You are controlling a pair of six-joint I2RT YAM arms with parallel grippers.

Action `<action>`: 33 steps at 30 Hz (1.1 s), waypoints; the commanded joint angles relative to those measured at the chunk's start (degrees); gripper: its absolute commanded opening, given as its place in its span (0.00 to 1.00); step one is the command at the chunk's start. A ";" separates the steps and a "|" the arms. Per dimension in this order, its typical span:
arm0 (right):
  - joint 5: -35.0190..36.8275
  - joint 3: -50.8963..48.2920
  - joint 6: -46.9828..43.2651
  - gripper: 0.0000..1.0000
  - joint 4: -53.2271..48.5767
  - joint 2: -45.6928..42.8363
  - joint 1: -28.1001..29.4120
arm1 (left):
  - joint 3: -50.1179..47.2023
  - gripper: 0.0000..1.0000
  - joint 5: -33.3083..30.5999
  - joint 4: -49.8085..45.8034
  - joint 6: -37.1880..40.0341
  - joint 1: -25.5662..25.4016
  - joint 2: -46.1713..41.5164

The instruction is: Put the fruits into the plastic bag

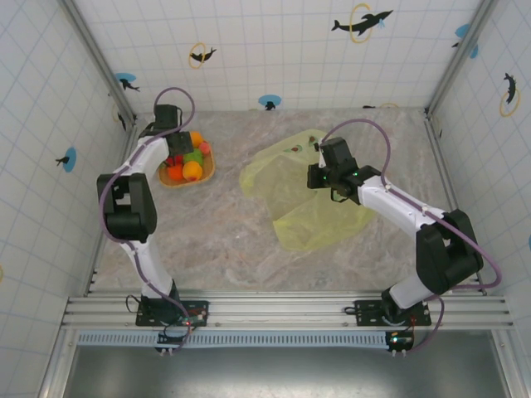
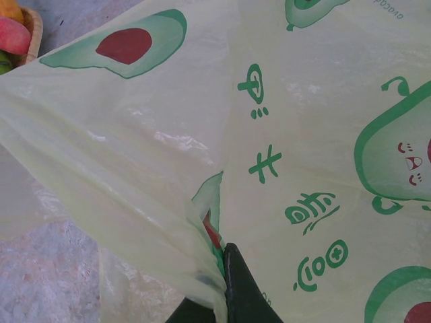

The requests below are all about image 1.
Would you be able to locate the bright green toy fruit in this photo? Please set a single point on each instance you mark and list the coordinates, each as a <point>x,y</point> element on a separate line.
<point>193,157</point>

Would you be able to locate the pink toy peach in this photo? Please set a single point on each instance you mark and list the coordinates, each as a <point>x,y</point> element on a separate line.
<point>204,148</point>

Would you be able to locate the yellow-green toy fruit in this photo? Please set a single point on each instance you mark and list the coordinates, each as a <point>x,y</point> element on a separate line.
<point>163,166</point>

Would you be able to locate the red-orange toy orange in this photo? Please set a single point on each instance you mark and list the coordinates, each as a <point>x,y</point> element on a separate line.
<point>175,172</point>

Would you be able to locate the yellow-orange toy orange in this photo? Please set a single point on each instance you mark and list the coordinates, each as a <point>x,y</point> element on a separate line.
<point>193,171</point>

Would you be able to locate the yellow-green printed plastic bag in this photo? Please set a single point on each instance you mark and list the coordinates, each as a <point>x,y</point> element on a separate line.
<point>298,224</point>

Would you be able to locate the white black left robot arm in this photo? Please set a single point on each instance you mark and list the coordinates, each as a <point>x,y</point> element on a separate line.
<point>128,207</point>

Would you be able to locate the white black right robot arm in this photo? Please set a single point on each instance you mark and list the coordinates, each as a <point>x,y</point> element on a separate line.
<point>448,248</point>

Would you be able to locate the red toy fruit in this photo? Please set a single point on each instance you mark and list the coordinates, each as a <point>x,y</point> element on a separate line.
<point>176,161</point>

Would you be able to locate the orange toy fruit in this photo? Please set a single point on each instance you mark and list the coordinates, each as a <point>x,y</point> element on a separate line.
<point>196,137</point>

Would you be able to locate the woven bamboo basket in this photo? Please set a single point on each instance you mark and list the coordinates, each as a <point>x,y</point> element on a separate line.
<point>207,176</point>

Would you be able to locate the small circuit board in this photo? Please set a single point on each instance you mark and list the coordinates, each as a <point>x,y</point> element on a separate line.
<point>174,338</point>
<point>400,341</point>

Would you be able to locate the aluminium corner post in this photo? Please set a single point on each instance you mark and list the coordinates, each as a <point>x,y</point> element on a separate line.
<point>460,54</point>
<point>97,54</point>

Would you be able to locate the aluminium side rail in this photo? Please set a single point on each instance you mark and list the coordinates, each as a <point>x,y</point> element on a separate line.
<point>446,178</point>
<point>99,248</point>

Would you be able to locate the aluminium front rail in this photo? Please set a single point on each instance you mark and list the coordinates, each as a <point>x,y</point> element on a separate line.
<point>282,311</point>

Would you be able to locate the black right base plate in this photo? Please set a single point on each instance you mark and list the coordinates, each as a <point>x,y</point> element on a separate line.
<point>367,311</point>

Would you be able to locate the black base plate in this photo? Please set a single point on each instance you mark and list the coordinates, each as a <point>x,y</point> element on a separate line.
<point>199,309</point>
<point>367,311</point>

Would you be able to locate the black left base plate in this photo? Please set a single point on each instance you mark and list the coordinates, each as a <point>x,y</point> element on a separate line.
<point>199,309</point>

